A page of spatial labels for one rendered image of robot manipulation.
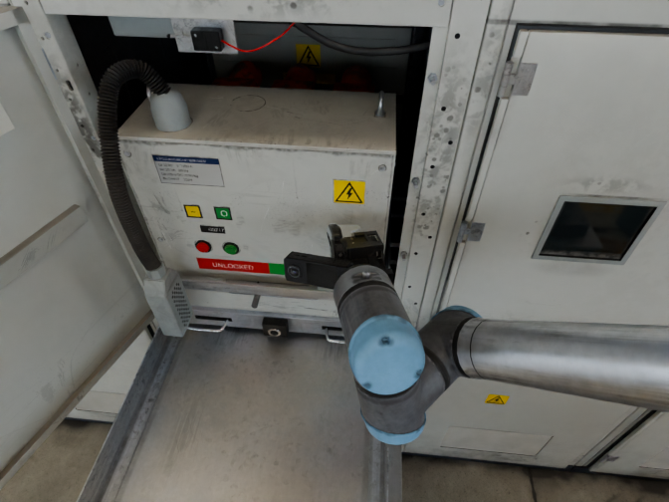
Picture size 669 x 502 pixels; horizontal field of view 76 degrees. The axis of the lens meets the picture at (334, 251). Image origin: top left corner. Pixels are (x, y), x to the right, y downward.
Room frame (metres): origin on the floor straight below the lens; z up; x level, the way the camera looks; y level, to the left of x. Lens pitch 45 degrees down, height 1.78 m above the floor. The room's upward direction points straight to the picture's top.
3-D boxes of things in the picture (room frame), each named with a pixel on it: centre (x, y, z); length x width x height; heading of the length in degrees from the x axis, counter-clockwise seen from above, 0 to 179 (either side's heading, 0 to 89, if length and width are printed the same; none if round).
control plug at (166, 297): (0.59, 0.36, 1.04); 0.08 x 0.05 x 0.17; 174
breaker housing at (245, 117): (0.89, 0.12, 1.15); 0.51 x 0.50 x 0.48; 174
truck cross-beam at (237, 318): (0.65, 0.14, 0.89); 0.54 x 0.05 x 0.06; 84
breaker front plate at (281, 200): (0.63, 0.14, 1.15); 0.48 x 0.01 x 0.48; 84
